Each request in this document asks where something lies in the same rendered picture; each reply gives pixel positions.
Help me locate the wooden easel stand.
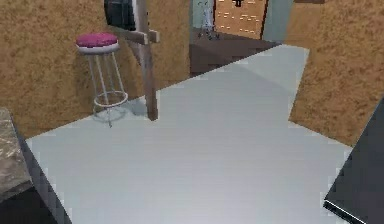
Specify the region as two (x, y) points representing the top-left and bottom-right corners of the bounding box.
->
(112, 0), (161, 122)

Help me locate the pink cushioned metal stool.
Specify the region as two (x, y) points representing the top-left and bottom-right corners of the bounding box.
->
(75, 32), (130, 129)

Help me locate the black cabinet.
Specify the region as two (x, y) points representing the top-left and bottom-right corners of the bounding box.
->
(323, 96), (384, 224)

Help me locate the grey stone counter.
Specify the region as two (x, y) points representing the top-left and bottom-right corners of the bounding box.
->
(0, 107), (73, 224)

